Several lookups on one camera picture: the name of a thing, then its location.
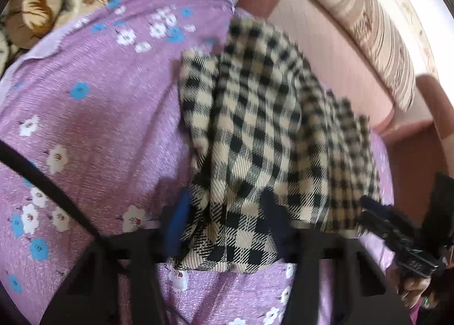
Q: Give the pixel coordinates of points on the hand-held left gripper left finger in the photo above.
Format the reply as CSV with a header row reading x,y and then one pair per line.
x,y
181,211

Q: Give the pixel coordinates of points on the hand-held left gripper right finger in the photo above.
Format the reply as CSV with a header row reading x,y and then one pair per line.
x,y
276,225

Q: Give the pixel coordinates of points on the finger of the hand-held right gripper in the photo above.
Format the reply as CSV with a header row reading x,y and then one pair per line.
x,y
390,229

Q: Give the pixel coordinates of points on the beige black checkered garment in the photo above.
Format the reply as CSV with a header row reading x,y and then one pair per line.
x,y
255,126

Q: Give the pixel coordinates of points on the person's right hand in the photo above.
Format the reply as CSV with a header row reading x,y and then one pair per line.
x,y
411,289

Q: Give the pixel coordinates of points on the purple floral bed sheet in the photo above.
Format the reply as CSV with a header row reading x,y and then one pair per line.
x,y
106,98

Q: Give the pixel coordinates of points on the pink and brown sofa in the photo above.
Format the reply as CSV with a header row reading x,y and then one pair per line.
x,y
319,45

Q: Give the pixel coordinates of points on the beige striped pillow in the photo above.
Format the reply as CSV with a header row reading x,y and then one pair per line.
x,y
372,27

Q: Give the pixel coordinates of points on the brown beige printed blanket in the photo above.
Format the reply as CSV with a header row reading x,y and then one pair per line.
x,y
39,2

